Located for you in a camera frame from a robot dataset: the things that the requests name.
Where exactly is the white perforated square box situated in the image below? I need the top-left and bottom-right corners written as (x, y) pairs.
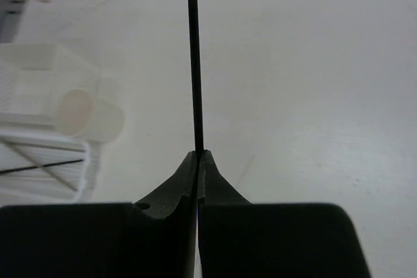
top-left (1, 43), bottom-right (100, 125)

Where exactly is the black thin chopstick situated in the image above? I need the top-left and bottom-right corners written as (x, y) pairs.
top-left (0, 159), bottom-right (84, 175)

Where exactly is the white perforated flat tray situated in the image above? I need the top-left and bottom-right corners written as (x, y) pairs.
top-left (1, 126), bottom-right (100, 205)

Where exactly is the cream cylindrical cup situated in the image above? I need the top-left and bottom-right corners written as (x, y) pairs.
top-left (53, 89), bottom-right (124, 143)

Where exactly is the silver chopstick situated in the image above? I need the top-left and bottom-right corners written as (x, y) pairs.
top-left (1, 141), bottom-right (78, 191)

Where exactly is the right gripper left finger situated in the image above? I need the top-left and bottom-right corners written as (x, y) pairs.
top-left (1, 152), bottom-right (197, 277)

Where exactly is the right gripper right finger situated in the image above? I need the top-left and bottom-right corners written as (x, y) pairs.
top-left (197, 151), bottom-right (371, 277)

